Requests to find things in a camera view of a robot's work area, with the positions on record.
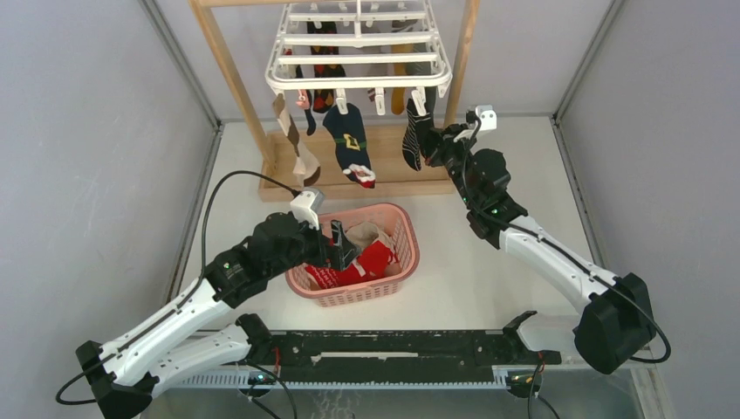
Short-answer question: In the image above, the black striped narrow sock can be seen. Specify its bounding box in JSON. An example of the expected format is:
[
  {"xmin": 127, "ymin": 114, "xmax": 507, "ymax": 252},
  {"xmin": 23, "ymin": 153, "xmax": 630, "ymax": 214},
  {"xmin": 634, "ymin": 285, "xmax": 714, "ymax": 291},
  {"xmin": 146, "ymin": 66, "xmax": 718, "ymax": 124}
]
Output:
[{"xmin": 407, "ymin": 62, "xmax": 437, "ymax": 115}]

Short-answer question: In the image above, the red snowflake sock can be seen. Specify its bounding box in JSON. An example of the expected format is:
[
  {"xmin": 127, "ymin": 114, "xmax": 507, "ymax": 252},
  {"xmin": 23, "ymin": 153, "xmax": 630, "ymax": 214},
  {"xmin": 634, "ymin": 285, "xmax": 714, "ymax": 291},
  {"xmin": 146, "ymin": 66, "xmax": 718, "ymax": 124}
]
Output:
[{"xmin": 305, "ymin": 265, "xmax": 341, "ymax": 290}]

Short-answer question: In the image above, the white plastic sock hanger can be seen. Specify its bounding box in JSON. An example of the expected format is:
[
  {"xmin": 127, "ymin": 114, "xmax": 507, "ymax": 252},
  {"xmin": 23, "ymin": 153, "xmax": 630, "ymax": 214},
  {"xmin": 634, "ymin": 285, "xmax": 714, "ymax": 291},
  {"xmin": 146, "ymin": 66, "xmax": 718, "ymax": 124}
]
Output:
[{"xmin": 264, "ymin": 1, "xmax": 453, "ymax": 115}]

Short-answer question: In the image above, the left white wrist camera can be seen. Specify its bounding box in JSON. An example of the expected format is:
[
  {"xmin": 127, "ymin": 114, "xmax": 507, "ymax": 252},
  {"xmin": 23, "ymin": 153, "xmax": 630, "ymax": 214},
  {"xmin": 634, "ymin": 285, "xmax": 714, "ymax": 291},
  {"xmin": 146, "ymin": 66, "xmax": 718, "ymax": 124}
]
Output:
[{"xmin": 290, "ymin": 187, "xmax": 325, "ymax": 230}]

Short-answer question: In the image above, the beige pink sock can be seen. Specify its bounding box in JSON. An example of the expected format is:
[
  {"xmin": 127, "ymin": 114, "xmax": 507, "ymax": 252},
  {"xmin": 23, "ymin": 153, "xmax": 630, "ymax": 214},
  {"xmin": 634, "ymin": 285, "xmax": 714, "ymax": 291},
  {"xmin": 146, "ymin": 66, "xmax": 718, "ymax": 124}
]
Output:
[{"xmin": 346, "ymin": 222, "xmax": 401, "ymax": 276}]

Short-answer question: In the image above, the plain red sock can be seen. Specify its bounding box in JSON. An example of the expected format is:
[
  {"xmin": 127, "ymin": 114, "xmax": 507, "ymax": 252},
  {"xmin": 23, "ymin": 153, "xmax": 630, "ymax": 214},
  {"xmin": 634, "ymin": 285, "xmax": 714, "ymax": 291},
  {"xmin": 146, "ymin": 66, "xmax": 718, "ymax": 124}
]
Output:
[{"xmin": 332, "ymin": 263, "xmax": 377, "ymax": 286}]

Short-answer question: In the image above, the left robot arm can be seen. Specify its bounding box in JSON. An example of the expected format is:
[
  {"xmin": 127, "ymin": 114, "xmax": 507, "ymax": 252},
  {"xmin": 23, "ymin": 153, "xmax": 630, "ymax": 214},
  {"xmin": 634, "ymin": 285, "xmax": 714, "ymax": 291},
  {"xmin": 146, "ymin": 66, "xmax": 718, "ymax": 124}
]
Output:
[{"xmin": 55, "ymin": 187, "xmax": 360, "ymax": 418}]

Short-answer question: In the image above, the pink plastic basket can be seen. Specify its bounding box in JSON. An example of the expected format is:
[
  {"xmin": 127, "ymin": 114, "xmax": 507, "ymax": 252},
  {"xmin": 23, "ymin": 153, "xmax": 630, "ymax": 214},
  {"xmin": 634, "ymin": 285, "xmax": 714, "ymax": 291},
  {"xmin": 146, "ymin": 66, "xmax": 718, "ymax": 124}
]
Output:
[{"xmin": 285, "ymin": 203, "xmax": 419, "ymax": 307}]

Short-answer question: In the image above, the black white striped sock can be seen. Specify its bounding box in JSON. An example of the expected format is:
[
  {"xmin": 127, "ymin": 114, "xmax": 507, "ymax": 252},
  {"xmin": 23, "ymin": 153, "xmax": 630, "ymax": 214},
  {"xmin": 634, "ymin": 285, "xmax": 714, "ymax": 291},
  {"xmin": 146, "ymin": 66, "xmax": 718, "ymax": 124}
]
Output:
[{"xmin": 401, "ymin": 99, "xmax": 434, "ymax": 171}]

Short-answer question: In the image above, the black mounting rail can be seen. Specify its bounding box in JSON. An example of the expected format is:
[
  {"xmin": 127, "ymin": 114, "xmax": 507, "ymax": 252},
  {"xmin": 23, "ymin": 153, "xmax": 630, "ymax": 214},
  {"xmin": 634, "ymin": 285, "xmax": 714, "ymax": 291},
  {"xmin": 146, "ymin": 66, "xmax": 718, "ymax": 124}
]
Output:
[{"xmin": 257, "ymin": 330, "xmax": 562, "ymax": 385}]

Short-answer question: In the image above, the brown beige block sock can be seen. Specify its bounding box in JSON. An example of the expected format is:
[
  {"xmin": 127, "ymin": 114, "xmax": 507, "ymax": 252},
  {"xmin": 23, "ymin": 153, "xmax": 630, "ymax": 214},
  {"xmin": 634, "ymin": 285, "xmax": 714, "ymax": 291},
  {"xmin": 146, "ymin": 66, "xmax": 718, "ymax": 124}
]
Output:
[{"xmin": 272, "ymin": 93, "xmax": 321, "ymax": 187}]

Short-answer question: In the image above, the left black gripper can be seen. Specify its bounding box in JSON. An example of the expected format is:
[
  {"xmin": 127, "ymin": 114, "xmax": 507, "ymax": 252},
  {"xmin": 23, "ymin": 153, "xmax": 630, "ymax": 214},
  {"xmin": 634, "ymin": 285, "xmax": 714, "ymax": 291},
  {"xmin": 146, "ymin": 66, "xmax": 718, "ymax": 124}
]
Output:
[{"xmin": 266, "ymin": 211, "xmax": 360, "ymax": 279}]

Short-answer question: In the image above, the wooden hanger stand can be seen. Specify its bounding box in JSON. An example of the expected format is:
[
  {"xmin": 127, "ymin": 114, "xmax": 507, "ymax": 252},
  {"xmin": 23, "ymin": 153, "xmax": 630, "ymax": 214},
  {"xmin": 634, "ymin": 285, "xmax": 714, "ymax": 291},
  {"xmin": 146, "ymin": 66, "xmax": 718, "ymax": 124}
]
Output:
[{"xmin": 190, "ymin": 1, "xmax": 479, "ymax": 199}]

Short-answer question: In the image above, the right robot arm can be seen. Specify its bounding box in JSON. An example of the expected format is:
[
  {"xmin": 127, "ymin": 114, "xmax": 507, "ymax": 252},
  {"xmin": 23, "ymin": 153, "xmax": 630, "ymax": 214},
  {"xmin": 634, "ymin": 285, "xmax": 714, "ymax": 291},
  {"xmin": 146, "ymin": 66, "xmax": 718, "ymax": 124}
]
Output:
[{"xmin": 420, "ymin": 123, "xmax": 672, "ymax": 374}]

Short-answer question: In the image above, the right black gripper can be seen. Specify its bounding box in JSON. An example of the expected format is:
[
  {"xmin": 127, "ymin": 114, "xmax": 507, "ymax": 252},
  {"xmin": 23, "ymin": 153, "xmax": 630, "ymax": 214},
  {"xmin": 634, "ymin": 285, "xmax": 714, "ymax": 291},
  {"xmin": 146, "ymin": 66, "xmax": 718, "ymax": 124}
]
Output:
[{"xmin": 421, "ymin": 124, "xmax": 479, "ymax": 209}]

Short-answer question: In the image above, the argyle red yellow sock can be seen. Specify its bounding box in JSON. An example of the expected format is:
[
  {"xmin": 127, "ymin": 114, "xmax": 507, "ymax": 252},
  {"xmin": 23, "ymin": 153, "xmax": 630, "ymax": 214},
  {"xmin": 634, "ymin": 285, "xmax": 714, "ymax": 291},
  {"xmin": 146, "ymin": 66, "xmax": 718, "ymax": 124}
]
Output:
[{"xmin": 306, "ymin": 22, "xmax": 346, "ymax": 113}]

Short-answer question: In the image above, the navy santa pattern sock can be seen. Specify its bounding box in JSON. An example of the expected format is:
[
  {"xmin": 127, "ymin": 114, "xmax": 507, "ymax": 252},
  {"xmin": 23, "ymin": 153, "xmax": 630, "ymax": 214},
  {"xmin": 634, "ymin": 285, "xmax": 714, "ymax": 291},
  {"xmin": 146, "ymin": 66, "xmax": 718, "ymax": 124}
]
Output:
[{"xmin": 323, "ymin": 104, "xmax": 376, "ymax": 189}]

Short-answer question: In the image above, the red white striped sock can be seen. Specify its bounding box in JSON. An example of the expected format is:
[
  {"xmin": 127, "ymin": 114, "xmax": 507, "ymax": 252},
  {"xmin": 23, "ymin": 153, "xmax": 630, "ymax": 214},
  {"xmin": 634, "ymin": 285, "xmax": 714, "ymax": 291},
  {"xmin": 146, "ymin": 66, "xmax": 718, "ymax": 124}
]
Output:
[{"xmin": 355, "ymin": 240, "xmax": 398, "ymax": 280}]

